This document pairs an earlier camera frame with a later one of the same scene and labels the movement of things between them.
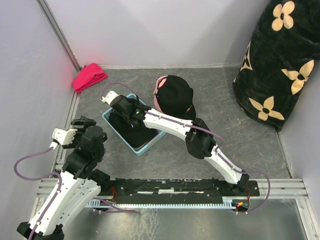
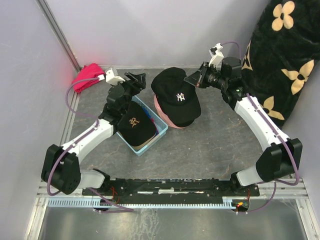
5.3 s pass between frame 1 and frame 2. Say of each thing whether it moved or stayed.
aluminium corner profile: stayed
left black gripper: moved
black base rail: stayed
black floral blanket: stayed
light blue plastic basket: stayed
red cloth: stayed
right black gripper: moved
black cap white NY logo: moved
